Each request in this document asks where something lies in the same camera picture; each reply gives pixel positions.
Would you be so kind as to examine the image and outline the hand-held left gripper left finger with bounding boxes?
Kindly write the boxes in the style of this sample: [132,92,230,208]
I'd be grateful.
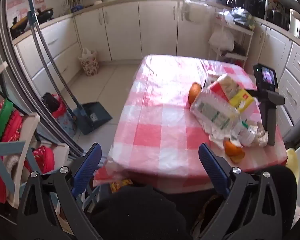
[16,142,103,240]

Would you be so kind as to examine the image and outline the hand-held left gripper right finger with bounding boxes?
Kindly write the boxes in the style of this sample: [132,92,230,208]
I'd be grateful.
[198,142,298,240]

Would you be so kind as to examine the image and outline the yellow paper box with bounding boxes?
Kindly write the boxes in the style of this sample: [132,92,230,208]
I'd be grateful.
[229,89,254,113]

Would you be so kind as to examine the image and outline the red white carton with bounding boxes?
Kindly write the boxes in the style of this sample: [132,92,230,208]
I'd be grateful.
[207,74,240,100]

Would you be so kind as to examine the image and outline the long white tissue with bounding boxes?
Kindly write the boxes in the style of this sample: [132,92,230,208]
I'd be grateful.
[209,126,243,148]

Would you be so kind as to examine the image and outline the crushed clear plastic bottle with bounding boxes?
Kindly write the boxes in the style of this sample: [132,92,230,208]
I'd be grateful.
[190,90,259,147]

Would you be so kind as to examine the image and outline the yellow snack packet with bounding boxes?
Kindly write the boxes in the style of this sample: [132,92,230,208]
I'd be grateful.
[110,179,133,193]

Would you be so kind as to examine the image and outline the floral bin with red bag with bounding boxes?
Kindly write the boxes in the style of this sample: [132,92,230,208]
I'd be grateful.
[41,92,78,138]

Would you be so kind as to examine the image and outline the blue dustpan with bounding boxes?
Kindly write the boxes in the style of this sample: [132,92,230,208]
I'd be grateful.
[31,25,113,136]

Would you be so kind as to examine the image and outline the white trolley rack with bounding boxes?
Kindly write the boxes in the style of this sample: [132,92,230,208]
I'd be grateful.
[209,11,254,68]

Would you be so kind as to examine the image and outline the white plastic bag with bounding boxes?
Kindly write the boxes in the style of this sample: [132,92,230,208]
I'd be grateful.
[209,27,235,52]

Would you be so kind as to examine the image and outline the person's black trousers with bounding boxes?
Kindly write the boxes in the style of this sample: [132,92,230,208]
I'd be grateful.
[90,185,190,240]

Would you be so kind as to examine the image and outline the pink checkered tablecloth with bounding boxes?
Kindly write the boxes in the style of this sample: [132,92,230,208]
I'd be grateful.
[94,54,288,188]

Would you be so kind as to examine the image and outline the white storage rack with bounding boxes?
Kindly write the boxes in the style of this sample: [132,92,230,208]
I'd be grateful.
[0,61,70,227]

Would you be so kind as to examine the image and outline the black pot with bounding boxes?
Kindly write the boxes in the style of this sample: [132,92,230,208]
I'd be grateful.
[266,9,289,30]

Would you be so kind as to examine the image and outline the red patterned cloth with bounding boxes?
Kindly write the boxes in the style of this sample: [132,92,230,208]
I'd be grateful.
[0,100,55,203]

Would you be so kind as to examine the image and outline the white hanging door bin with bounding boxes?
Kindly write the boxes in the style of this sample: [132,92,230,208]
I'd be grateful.
[182,0,208,23]

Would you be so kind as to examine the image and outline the floral bin with white bag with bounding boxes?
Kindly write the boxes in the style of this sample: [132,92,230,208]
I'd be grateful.
[78,48,100,77]

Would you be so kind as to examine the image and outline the white kitchen cabinets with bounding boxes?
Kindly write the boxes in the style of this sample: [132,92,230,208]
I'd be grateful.
[14,0,300,140]

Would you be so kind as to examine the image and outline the yellow black pan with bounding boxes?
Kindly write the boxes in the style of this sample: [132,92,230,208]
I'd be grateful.
[10,17,28,38]

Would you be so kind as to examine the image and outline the black wok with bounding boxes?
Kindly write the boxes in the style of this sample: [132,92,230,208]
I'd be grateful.
[36,8,54,22]

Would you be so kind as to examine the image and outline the long-handled broom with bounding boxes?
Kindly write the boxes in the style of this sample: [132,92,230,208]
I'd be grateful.
[26,0,78,130]

